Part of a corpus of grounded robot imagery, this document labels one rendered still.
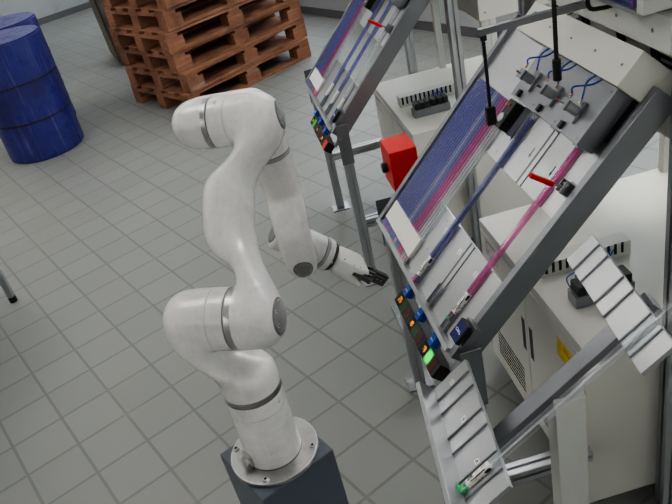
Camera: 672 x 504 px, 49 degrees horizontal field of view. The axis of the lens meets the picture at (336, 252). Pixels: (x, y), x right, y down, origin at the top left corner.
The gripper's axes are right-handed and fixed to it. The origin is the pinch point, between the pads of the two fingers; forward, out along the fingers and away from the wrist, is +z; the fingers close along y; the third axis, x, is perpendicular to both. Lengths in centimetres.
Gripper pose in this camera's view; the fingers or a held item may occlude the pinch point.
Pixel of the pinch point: (379, 277)
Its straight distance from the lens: 190.9
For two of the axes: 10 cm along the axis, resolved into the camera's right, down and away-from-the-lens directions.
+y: 1.9, 4.9, -8.5
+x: 5.2, -7.9, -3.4
